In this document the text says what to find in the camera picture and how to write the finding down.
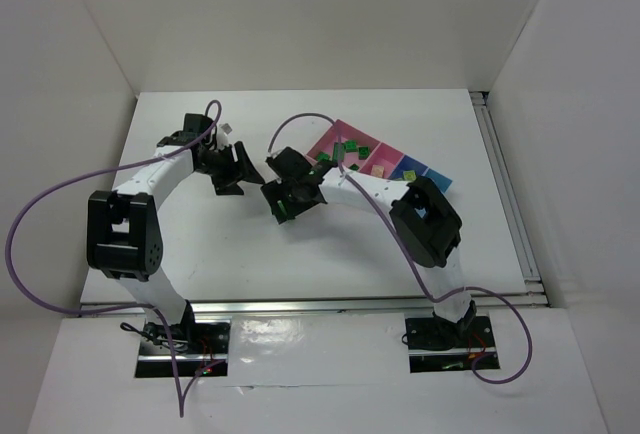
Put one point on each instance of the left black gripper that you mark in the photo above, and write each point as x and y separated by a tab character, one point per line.
229	167

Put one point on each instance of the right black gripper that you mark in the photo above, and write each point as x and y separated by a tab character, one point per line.
284	180

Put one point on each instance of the green stepped lego block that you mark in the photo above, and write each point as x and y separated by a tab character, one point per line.
338	152

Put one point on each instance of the green lego brick half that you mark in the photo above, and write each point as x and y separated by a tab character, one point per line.
363	152

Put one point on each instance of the lime 2x2 lego brick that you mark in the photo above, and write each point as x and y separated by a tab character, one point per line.
409	175

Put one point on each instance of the white lego brick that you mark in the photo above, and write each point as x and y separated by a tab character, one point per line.
377	171

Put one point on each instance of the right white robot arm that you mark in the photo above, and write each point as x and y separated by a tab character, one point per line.
420	218

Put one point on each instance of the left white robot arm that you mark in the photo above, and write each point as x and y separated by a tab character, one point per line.
124	238

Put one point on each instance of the large pink bin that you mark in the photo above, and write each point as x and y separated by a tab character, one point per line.
342	138

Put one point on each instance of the small pink bin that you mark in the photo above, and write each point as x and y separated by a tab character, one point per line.
382	155

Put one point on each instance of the purple bin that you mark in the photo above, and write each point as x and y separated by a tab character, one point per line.
407	164

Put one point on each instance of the light blue bin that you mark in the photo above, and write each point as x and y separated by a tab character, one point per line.
442	182

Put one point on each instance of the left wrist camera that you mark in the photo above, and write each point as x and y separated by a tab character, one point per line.
226	129

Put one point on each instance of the aluminium rail front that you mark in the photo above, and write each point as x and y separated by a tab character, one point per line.
286	307

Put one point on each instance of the aluminium rail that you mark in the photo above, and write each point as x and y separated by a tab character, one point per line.
524	252
286	307

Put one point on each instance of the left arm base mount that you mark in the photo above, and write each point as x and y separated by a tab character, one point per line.
207	351

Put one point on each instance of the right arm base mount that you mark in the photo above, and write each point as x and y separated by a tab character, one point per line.
431	350

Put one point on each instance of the aluminium rail right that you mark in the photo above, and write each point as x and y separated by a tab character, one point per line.
524	252

